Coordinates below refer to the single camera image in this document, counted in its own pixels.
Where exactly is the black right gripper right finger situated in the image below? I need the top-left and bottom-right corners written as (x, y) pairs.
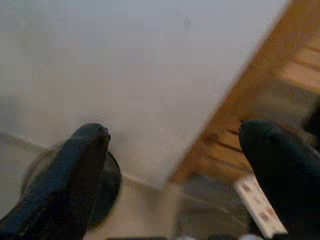
top-left (238, 119), bottom-right (320, 240)

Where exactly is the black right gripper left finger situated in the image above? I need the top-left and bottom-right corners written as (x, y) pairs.
top-left (0, 122), bottom-right (112, 240)

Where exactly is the white power strip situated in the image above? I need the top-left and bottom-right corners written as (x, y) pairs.
top-left (233, 174), bottom-right (288, 238)

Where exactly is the black round disc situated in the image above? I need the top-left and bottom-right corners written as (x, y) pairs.
top-left (98, 151), bottom-right (122, 222)

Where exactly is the brown wooden furniture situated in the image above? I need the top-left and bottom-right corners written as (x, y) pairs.
top-left (167, 0), bottom-right (320, 191)

